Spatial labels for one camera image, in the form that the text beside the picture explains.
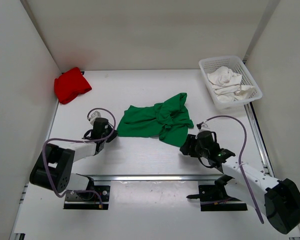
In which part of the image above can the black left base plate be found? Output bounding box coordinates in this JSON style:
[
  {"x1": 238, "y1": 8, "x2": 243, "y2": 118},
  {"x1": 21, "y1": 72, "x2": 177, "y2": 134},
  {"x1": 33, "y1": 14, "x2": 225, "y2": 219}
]
[{"x1": 63, "y1": 181, "x2": 111, "y2": 210}]

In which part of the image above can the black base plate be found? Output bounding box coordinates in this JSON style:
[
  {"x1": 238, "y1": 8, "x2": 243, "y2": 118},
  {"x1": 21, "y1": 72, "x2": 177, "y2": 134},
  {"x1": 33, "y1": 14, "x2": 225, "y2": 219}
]
[
  {"x1": 186, "y1": 175, "x2": 248, "y2": 212},
  {"x1": 63, "y1": 181, "x2": 111, "y2": 210}
]

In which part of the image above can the white cloth in basket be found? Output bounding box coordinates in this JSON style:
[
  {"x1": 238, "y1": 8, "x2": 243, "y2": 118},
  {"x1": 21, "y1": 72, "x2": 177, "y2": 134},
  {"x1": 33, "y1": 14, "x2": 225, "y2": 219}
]
[{"x1": 207, "y1": 66, "x2": 256, "y2": 103}]

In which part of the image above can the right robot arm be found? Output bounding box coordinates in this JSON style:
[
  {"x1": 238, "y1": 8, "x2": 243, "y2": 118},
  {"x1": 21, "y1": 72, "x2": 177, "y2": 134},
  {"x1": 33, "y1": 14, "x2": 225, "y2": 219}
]
[{"x1": 180, "y1": 130, "x2": 300, "y2": 235}]

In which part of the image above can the green t shirt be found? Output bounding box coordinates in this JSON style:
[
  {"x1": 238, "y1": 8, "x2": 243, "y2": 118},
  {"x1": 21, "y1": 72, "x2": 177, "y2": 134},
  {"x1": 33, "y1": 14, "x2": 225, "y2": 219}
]
[{"x1": 117, "y1": 92, "x2": 194, "y2": 148}]

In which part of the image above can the red t shirt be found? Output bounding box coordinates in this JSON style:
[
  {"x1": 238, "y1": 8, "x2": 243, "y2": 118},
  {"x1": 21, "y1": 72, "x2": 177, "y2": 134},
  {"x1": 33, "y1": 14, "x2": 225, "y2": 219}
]
[{"x1": 54, "y1": 67, "x2": 92, "y2": 105}]

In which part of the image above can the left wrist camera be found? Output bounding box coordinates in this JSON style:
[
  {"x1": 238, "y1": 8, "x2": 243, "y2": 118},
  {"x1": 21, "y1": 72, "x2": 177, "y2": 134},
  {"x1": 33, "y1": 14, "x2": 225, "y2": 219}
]
[{"x1": 87, "y1": 110, "x2": 102, "y2": 125}]

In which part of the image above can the white plastic basket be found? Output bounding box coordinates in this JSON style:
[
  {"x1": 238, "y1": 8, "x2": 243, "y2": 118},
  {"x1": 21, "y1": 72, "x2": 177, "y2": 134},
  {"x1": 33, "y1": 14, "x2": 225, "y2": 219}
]
[{"x1": 198, "y1": 55, "x2": 263, "y2": 110}]

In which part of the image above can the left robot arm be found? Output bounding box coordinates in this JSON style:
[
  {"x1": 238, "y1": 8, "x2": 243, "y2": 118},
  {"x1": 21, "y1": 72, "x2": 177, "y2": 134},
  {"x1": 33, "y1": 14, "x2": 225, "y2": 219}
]
[{"x1": 45, "y1": 117, "x2": 118, "y2": 201}]

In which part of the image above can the aluminium rail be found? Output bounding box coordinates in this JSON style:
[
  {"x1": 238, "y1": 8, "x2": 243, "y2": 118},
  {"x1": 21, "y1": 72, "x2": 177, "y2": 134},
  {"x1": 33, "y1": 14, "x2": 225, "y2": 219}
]
[{"x1": 84, "y1": 174, "x2": 222, "y2": 182}]

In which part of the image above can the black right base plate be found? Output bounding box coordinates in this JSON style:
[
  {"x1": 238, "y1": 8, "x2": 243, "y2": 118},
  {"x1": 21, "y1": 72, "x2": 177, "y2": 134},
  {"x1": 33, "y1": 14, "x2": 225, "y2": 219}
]
[{"x1": 186, "y1": 175, "x2": 248, "y2": 212}]

